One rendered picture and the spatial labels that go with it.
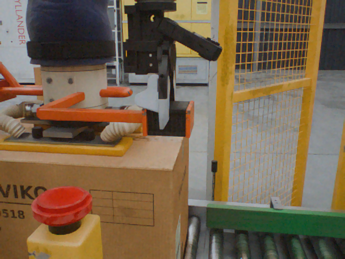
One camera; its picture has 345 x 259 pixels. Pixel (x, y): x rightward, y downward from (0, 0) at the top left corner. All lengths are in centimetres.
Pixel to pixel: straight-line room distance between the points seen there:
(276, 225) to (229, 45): 66
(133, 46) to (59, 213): 30
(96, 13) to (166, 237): 55
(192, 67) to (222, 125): 697
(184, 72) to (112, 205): 754
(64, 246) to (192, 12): 786
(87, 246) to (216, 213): 83
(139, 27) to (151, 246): 49
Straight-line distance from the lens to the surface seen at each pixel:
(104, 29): 85
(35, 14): 86
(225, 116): 126
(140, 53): 57
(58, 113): 66
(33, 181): 83
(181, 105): 59
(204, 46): 55
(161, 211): 75
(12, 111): 98
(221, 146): 129
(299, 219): 124
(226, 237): 132
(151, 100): 56
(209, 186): 197
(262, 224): 123
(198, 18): 814
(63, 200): 41
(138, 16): 58
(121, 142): 82
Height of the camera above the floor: 122
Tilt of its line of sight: 16 degrees down
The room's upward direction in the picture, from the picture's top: straight up
